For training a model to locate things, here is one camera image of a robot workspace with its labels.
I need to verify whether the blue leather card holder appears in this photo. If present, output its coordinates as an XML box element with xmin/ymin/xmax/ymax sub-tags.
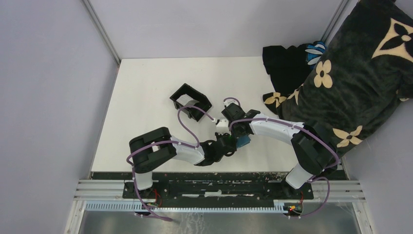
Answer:
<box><xmin>236</xmin><ymin>136</ymin><xmax>251</xmax><ymax>149</ymax></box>

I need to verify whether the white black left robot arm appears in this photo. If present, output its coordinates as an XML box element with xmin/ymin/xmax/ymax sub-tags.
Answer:
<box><xmin>127</xmin><ymin>127</ymin><xmax>237</xmax><ymax>198</ymax></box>

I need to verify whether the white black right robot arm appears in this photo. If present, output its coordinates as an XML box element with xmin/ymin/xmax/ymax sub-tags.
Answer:
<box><xmin>215</xmin><ymin>103</ymin><xmax>340</xmax><ymax>199</ymax></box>

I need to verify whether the black plastic card bin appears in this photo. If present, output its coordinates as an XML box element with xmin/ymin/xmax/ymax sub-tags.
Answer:
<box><xmin>170</xmin><ymin>83</ymin><xmax>212</xmax><ymax>122</ymax></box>

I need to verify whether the stack of silver cards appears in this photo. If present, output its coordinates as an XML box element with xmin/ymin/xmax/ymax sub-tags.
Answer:
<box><xmin>177</xmin><ymin>94</ymin><xmax>199</xmax><ymax>107</ymax></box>

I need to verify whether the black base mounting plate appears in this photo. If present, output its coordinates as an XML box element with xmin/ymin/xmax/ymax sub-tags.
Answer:
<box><xmin>122</xmin><ymin>172</ymin><xmax>314</xmax><ymax>208</ymax></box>

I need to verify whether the black cloth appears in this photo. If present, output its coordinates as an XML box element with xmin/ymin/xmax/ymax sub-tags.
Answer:
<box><xmin>262</xmin><ymin>43</ymin><xmax>312</xmax><ymax>96</ymax></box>

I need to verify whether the blue white patterned cloth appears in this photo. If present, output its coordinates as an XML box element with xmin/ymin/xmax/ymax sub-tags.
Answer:
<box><xmin>304</xmin><ymin>41</ymin><xmax>327</xmax><ymax>67</ymax></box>

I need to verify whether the black floral fleece blanket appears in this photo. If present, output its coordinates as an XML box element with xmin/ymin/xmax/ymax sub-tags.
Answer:
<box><xmin>262</xmin><ymin>0</ymin><xmax>413</xmax><ymax>156</ymax></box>

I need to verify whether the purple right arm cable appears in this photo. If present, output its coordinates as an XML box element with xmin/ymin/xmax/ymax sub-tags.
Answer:
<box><xmin>223</xmin><ymin>97</ymin><xmax>341</xmax><ymax>218</ymax></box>

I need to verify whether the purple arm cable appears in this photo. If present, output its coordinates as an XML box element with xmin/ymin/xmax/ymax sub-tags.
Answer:
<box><xmin>223</xmin><ymin>97</ymin><xmax>341</xmax><ymax>218</ymax></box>
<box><xmin>126</xmin><ymin>105</ymin><xmax>218</xmax><ymax>222</ymax></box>

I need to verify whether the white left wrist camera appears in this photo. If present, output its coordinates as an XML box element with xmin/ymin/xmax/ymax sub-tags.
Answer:
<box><xmin>216</xmin><ymin>119</ymin><xmax>230</xmax><ymax>135</ymax></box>

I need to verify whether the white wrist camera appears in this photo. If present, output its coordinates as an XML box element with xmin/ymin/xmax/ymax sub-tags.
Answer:
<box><xmin>223</xmin><ymin>99</ymin><xmax>240</xmax><ymax>107</ymax></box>
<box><xmin>216</xmin><ymin>119</ymin><xmax>230</xmax><ymax>135</ymax></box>

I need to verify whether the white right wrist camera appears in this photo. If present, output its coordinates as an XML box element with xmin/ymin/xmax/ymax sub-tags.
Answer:
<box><xmin>223</xmin><ymin>99</ymin><xmax>240</xmax><ymax>107</ymax></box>

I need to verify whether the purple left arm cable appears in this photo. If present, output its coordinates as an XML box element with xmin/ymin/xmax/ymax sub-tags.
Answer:
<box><xmin>126</xmin><ymin>105</ymin><xmax>218</xmax><ymax>222</ymax></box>

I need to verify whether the light blue slotted cable duct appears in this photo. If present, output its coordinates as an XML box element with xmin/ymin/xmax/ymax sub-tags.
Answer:
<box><xmin>84</xmin><ymin>200</ymin><xmax>288</xmax><ymax>214</ymax></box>

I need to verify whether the aluminium frame rail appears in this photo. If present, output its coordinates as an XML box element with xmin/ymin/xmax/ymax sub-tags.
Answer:
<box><xmin>74</xmin><ymin>180</ymin><xmax>124</xmax><ymax>201</ymax></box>

